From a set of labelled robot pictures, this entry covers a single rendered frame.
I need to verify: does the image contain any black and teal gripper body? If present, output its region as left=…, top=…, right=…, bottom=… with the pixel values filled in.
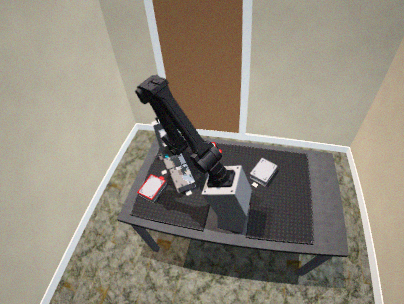
left=163, top=146, right=174, bottom=157

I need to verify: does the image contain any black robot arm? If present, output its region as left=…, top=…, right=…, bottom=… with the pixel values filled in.
left=135, top=75, right=235, bottom=188

